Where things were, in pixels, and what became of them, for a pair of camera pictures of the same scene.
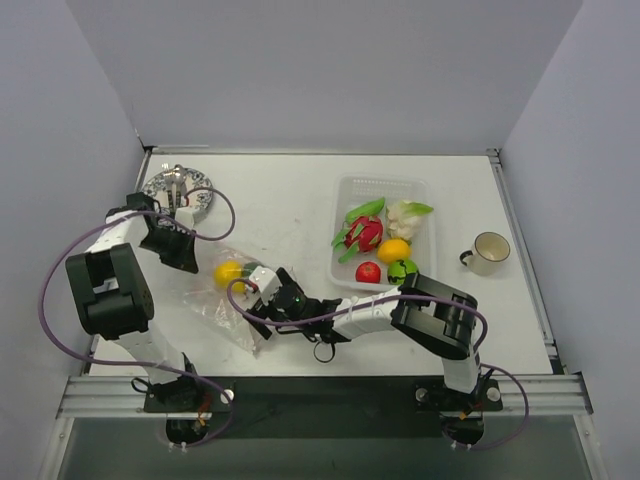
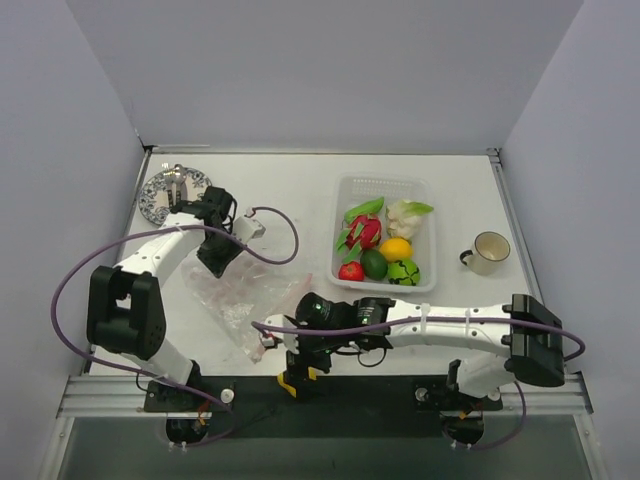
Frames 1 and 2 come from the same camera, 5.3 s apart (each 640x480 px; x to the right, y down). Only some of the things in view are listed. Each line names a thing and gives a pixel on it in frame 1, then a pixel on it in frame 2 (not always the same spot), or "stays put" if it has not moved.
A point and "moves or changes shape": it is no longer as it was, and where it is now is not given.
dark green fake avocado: [248, 268] -> [374, 264]
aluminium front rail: [124, 397] stays put
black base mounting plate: [323, 407] stays put
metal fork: [165, 167] stays put
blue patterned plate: [156, 188] stays put
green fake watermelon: [398, 270] stays put
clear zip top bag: [217, 300] moves or changes shape
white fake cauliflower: [402, 218] stays put
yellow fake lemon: [393, 250] stays put
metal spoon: [178, 176] stays put
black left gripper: [176, 251] -> [216, 255]
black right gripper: [263, 314] -> [301, 363]
